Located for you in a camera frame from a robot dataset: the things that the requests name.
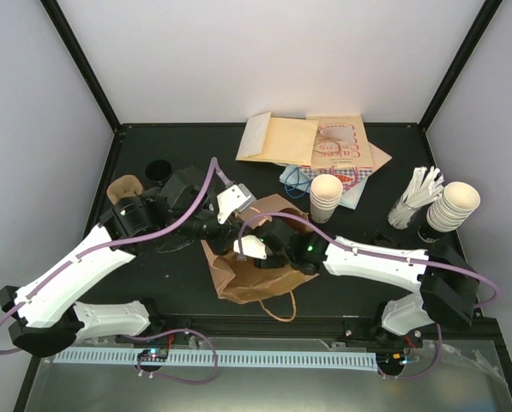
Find black cup sleeve stack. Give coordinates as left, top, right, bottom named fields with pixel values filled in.
left=145, top=159, right=173, bottom=187

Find blue checkered paper bag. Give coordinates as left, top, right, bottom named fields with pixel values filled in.
left=301, top=167, right=374, bottom=191

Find brown paper bag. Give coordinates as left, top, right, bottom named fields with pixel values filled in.
left=201, top=194, right=319, bottom=323

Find white paper cup stack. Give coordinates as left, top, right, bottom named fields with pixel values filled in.
left=310, top=174, right=343, bottom=223

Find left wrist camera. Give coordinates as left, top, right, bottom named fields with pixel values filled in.
left=216, top=184, right=256, bottom=224

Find black lid stack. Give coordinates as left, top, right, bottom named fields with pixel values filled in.
left=370, top=232, right=401, bottom=249

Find light blue cable duct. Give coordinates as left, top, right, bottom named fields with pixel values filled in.
left=53, top=347, right=377, bottom=372

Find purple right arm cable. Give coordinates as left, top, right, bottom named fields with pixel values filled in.
left=237, top=211, right=501, bottom=381

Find black frame post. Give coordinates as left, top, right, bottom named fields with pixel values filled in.
left=419, top=0, right=503, bottom=132
left=39, top=0, right=123, bottom=132

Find jar of white stirrers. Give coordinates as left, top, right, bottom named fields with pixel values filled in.
left=388, top=167, right=444, bottom=230

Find yellow padded envelope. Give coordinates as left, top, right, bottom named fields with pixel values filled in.
left=236, top=112, right=318, bottom=166

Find tan flat paper bag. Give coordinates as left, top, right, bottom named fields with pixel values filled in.
left=369, top=143, right=392, bottom=172

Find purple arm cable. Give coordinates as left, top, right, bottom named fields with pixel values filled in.
left=237, top=211, right=501, bottom=381
left=0, top=156, right=239, bottom=384

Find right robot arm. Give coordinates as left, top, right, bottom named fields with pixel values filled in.
left=240, top=214, right=479, bottom=346

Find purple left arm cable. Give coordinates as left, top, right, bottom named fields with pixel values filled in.
left=0, top=156, right=239, bottom=384

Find brown cardboard cup carrier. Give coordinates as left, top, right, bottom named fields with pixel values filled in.
left=106, top=174, right=144, bottom=204

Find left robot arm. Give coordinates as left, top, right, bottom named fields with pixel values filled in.
left=0, top=163, right=254, bottom=357

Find white lid stack on sleeve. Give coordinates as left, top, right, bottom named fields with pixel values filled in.
left=418, top=181, right=481, bottom=243

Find cakes printed paper bag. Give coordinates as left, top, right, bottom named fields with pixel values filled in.
left=306, top=115, right=374, bottom=169

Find right black frame post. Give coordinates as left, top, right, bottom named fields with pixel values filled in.
left=419, top=0, right=503, bottom=132

